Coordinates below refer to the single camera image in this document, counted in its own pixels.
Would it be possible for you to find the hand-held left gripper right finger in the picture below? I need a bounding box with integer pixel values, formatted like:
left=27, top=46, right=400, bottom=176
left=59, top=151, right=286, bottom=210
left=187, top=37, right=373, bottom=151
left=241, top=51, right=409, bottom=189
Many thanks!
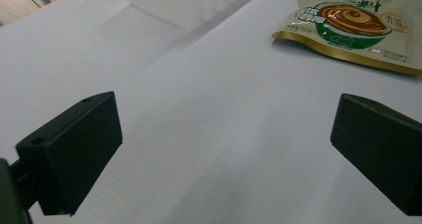
left=329, top=93, right=422, bottom=217

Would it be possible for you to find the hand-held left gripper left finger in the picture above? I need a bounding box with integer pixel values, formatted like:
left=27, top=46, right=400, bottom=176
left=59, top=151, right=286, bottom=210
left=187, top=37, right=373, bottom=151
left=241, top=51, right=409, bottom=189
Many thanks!
left=9, top=91, right=123, bottom=217

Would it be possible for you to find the cream and green snack packet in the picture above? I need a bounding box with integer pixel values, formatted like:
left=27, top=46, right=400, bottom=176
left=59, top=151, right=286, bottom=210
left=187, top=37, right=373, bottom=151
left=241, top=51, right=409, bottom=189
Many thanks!
left=271, top=0, right=422, bottom=77

